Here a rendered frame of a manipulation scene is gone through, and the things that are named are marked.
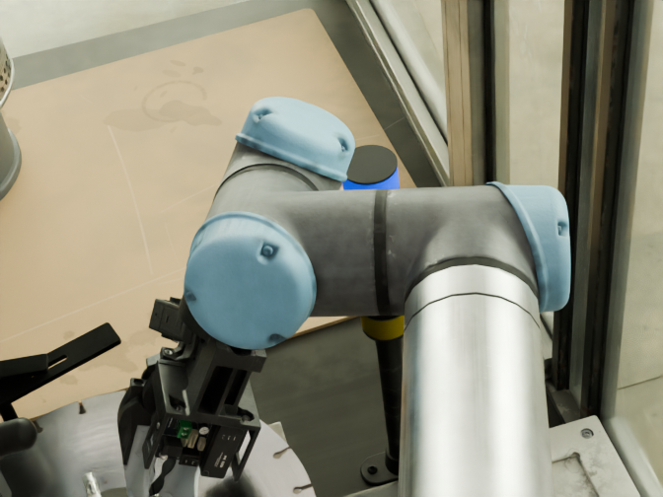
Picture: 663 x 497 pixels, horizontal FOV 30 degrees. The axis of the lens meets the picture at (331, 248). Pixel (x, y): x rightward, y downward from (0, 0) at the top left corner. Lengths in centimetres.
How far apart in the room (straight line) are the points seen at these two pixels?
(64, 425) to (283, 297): 46
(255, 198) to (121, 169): 93
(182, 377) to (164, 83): 92
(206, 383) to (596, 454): 39
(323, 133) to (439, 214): 13
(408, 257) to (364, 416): 64
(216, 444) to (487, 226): 29
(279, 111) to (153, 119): 92
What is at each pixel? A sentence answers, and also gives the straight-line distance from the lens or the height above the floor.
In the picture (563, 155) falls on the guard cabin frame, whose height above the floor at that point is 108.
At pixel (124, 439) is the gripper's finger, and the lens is 96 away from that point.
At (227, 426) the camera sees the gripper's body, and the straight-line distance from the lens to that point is 88.
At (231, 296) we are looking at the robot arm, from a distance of 69.
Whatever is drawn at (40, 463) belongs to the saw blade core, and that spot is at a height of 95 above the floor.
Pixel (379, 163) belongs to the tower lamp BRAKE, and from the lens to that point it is 97.
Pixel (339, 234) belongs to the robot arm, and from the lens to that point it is 70.
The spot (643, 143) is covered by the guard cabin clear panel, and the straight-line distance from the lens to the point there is 95.
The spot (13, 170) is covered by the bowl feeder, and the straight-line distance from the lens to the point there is 166.
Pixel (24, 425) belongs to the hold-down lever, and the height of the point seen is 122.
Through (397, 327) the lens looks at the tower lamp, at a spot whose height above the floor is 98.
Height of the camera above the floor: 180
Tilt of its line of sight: 45 degrees down
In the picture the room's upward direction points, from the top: 8 degrees counter-clockwise
